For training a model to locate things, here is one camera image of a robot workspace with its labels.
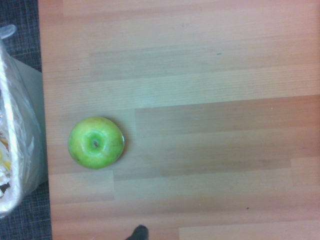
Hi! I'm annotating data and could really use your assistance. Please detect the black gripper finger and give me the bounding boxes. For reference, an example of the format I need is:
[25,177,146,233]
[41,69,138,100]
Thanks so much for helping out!
[124,224,150,240]

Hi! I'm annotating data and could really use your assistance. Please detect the green apple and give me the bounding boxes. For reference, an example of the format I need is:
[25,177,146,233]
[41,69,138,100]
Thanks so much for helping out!
[67,116,126,170]

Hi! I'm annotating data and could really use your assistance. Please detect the white trash bin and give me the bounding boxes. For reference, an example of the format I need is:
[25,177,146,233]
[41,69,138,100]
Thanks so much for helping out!
[0,24,48,219]

